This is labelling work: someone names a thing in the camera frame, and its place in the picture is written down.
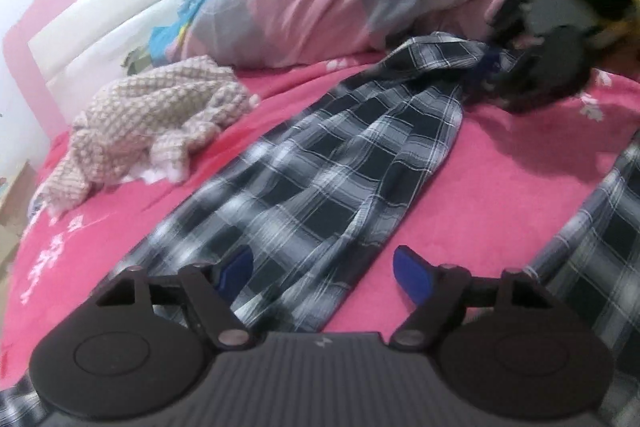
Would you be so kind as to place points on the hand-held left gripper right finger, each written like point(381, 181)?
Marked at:
point(412, 277)

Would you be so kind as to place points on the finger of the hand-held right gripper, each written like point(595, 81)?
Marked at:
point(517, 87)
point(495, 52)

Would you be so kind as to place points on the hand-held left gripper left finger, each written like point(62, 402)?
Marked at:
point(235, 269)

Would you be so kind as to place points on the black white plaid shirt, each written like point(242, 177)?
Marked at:
point(325, 187)

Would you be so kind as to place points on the pink floral blanket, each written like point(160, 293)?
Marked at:
point(525, 147)

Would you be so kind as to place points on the beige checkered garment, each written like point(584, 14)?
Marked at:
point(150, 117)

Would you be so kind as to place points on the cream nightstand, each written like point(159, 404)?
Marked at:
point(15, 202)

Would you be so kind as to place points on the blue printed cloth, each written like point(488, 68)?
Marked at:
point(180, 22)

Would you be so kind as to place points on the pink white bed headboard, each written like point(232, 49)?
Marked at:
point(100, 7)

